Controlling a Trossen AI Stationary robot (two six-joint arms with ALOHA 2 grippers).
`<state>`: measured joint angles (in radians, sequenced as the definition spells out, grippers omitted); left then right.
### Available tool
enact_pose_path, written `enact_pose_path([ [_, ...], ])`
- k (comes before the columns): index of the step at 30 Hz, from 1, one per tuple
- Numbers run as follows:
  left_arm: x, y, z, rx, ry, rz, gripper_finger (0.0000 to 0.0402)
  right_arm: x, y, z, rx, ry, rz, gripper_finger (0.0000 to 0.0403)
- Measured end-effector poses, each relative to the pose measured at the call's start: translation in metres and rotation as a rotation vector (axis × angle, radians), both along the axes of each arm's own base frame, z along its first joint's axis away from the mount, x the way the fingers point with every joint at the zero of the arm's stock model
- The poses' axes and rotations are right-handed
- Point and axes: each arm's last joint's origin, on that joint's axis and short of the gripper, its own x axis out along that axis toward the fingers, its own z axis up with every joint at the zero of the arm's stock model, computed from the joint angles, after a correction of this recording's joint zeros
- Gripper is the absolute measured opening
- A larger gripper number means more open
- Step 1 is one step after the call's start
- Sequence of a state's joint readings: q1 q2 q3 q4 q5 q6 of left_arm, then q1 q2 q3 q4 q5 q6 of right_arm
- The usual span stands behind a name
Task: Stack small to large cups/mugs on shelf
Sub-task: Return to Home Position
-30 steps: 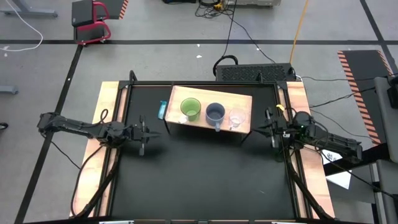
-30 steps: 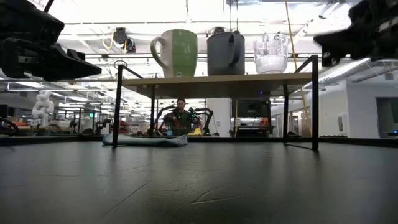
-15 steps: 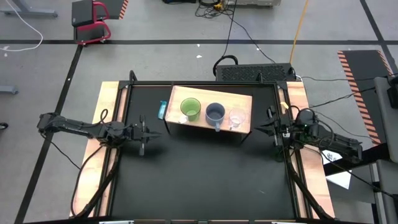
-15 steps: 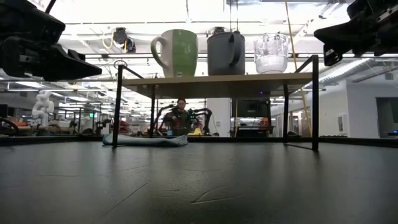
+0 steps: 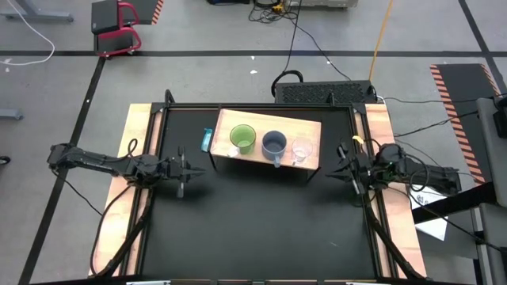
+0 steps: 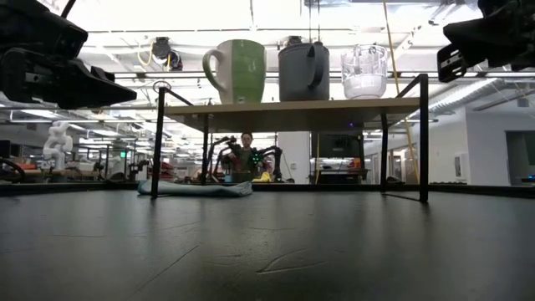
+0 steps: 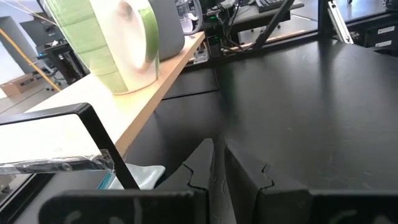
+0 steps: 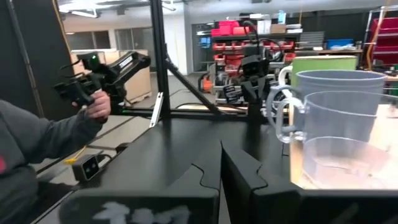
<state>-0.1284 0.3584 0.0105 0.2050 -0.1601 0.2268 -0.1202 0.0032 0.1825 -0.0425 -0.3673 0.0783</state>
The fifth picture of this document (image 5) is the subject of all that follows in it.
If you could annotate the blue cloth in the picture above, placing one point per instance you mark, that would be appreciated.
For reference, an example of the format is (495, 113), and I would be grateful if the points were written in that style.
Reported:
(206, 139)

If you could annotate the wooden table side panel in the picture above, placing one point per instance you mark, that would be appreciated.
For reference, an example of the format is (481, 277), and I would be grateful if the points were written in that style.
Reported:
(134, 126)
(380, 122)

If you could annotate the wooden shelf with black legs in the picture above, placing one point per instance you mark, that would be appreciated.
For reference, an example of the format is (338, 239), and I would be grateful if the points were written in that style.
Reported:
(273, 120)

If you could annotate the clear plastic cup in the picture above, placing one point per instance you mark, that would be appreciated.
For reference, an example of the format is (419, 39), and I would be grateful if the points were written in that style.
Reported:
(302, 148)

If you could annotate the grey mug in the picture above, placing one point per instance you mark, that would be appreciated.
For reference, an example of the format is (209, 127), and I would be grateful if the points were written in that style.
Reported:
(274, 143)

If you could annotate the red and black cart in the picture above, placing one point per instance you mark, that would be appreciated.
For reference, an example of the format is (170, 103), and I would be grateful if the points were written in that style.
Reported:
(107, 17)

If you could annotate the short grey desk foot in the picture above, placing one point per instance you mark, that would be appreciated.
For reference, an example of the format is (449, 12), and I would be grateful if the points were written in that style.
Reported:
(10, 114)

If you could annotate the black computer case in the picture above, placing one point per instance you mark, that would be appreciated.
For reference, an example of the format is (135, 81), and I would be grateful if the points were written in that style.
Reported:
(321, 93)

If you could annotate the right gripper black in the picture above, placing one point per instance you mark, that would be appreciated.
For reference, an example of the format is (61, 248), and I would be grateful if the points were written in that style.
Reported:
(366, 170)

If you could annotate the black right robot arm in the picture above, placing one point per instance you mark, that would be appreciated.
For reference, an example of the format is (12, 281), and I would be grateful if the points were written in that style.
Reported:
(435, 179)

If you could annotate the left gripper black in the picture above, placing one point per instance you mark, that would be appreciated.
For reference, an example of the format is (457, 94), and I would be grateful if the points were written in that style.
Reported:
(170, 171)

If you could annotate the small black striped-edge mat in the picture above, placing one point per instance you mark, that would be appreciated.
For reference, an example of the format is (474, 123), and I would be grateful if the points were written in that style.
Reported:
(144, 10)

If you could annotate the silver metal bracket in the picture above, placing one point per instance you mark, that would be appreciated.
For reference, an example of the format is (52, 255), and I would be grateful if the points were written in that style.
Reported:
(148, 283)
(368, 283)

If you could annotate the long grey desk foot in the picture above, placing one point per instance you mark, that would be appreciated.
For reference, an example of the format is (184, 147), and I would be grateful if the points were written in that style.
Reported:
(43, 17)

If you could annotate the large black striped-edge mat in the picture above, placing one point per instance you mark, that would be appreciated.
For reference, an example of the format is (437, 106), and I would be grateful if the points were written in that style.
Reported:
(463, 87)

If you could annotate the black metal beam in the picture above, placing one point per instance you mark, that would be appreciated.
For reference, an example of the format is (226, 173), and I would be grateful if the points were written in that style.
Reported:
(455, 202)

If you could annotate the black device on cart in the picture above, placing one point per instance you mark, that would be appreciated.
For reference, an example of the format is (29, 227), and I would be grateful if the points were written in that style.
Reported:
(501, 118)

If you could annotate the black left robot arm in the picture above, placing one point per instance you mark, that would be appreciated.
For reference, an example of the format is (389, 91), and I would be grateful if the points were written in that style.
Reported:
(91, 162)

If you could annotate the grey equipment box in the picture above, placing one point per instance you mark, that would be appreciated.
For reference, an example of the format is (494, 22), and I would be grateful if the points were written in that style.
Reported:
(325, 3)

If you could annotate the grey metal cart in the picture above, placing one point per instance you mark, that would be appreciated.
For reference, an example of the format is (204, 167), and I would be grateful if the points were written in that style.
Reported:
(491, 166)

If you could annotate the green and white mug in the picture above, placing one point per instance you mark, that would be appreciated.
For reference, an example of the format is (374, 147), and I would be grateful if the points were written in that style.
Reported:
(242, 136)

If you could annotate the black aluminium table frame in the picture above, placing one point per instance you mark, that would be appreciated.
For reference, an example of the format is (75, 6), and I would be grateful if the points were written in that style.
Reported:
(257, 106)

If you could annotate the white paper sheet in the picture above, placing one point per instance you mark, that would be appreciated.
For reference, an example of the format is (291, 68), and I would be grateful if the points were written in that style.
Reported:
(435, 229)

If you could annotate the yellow tape tag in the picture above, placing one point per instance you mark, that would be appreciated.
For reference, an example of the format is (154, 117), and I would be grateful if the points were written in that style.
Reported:
(357, 139)

